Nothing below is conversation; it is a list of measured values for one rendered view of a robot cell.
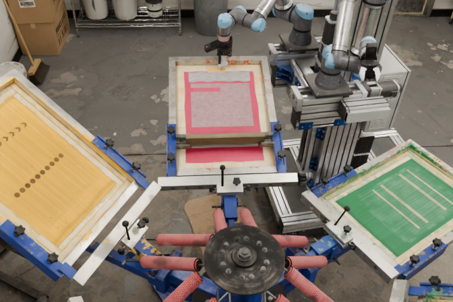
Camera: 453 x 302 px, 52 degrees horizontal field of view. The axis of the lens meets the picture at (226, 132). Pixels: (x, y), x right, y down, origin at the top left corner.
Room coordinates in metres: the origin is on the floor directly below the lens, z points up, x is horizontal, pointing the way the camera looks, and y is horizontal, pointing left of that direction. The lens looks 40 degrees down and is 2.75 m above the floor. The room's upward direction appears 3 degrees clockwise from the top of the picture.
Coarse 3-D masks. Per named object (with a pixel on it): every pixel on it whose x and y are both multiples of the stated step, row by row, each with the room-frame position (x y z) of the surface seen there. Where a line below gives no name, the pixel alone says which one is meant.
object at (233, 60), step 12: (180, 60) 2.35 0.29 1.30; (192, 60) 2.35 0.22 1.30; (204, 60) 2.36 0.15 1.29; (216, 60) 2.37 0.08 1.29; (228, 60) 2.37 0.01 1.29; (240, 60) 2.38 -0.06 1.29; (252, 60) 2.39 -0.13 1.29; (264, 60) 2.39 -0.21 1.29; (264, 72) 2.30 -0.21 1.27; (264, 84) 2.22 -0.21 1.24; (216, 168) 1.68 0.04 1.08; (228, 168) 1.68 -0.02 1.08; (240, 168) 1.69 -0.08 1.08; (252, 168) 1.69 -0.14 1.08; (264, 168) 1.70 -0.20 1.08
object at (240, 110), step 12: (252, 72) 2.34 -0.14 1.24; (228, 84) 2.24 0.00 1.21; (240, 84) 2.24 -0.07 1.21; (252, 84) 2.25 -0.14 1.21; (228, 96) 2.15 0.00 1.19; (240, 96) 2.16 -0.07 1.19; (252, 96) 2.16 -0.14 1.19; (228, 108) 2.07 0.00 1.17; (240, 108) 2.08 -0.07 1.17; (252, 108) 2.09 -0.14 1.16; (228, 120) 2.00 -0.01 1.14; (240, 120) 2.00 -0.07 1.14; (252, 120) 2.01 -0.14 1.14; (228, 132) 1.92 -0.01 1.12; (240, 132) 1.93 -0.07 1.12; (252, 132) 1.93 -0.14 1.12; (228, 156) 1.78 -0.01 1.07; (240, 156) 1.78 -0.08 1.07; (252, 156) 1.79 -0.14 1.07
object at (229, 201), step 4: (224, 196) 1.49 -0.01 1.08; (228, 196) 1.50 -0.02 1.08; (232, 196) 1.50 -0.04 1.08; (224, 200) 1.47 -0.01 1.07; (228, 200) 1.48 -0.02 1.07; (232, 200) 1.48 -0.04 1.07; (236, 200) 1.48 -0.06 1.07; (224, 204) 1.45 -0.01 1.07; (228, 204) 1.46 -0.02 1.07; (232, 204) 1.46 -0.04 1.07; (236, 204) 1.46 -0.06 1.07; (224, 208) 1.44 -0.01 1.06; (228, 208) 1.44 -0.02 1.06; (232, 208) 1.44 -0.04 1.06; (236, 208) 1.44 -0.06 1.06; (224, 212) 1.42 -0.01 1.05; (228, 212) 1.42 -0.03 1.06; (232, 212) 1.42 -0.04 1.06; (236, 212) 1.42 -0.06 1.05; (224, 216) 1.41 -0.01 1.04; (228, 216) 1.40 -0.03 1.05; (232, 216) 1.40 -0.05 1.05; (236, 216) 1.40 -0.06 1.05; (236, 220) 1.41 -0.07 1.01
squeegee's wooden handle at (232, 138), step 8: (192, 136) 1.79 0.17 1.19; (200, 136) 1.79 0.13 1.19; (208, 136) 1.79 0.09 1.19; (216, 136) 1.80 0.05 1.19; (224, 136) 1.80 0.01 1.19; (232, 136) 1.80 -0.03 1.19; (240, 136) 1.81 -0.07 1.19; (248, 136) 1.81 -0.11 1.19; (256, 136) 1.81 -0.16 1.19; (264, 136) 1.82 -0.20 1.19; (192, 144) 1.79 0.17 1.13; (200, 144) 1.80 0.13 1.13; (208, 144) 1.80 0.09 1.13
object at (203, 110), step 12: (192, 72) 2.30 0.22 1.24; (192, 84) 2.22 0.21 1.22; (204, 84) 2.22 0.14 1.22; (216, 84) 2.23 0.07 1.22; (192, 96) 2.13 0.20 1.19; (204, 96) 2.14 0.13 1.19; (216, 96) 2.14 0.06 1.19; (192, 108) 2.06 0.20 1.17; (204, 108) 2.06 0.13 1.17; (216, 108) 2.07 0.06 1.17; (192, 120) 1.98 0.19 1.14; (204, 120) 1.98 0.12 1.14; (216, 120) 1.99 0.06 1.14; (192, 132) 1.90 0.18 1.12; (204, 132) 1.91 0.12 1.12; (216, 132) 1.91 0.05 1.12; (192, 156) 1.76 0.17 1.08; (204, 156) 1.77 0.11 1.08; (216, 156) 1.77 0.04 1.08
